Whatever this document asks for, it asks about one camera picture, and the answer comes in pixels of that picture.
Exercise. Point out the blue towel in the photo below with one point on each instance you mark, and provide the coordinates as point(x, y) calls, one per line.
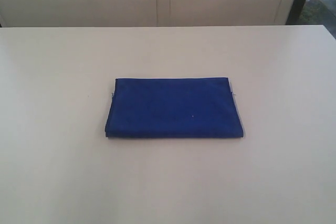
point(173, 108)

